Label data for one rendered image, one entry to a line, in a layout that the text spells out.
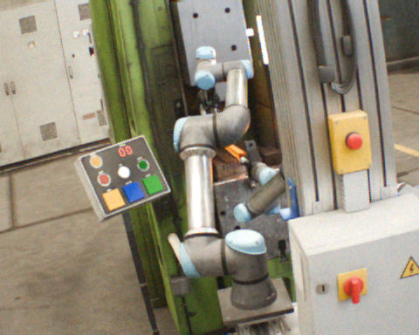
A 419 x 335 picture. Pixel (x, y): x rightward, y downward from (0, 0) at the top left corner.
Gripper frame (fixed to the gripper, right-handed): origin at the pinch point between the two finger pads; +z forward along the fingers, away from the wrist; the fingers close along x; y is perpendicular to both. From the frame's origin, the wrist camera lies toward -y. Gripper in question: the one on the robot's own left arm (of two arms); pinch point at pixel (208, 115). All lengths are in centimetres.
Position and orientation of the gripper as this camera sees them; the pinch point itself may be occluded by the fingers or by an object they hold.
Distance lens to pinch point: 263.8
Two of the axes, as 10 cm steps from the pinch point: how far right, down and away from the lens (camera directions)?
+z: 0.5, 7.3, 6.8
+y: 2.8, 6.4, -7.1
